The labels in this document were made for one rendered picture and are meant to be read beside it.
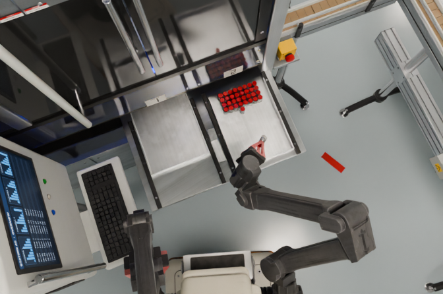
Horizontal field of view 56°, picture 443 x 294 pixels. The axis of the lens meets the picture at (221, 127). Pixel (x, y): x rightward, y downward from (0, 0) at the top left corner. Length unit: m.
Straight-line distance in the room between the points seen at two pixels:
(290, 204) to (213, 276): 0.32
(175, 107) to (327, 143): 1.24
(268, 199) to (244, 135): 0.59
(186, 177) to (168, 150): 0.14
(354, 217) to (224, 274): 0.46
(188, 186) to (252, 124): 0.38
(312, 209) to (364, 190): 1.66
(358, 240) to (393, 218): 1.74
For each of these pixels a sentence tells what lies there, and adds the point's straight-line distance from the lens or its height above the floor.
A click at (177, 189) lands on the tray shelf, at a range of 1.78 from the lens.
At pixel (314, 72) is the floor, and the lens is 2.91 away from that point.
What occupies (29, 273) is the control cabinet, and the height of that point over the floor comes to 1.40.
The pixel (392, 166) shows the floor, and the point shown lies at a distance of 2.87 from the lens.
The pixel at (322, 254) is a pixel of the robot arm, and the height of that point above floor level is 1.46.
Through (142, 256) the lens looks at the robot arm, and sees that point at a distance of 1.19.
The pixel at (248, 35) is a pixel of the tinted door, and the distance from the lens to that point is 1.54.
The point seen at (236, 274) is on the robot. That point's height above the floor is 1.32.
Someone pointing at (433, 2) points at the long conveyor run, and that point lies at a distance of 2.21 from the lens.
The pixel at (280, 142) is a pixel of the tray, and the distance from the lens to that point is 1.81.
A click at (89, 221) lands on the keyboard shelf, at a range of 1.93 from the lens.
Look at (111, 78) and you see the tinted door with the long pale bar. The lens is 1.46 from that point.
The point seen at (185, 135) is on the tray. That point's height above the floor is 0.88.
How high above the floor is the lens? 2.64
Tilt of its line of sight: 75 degrees down
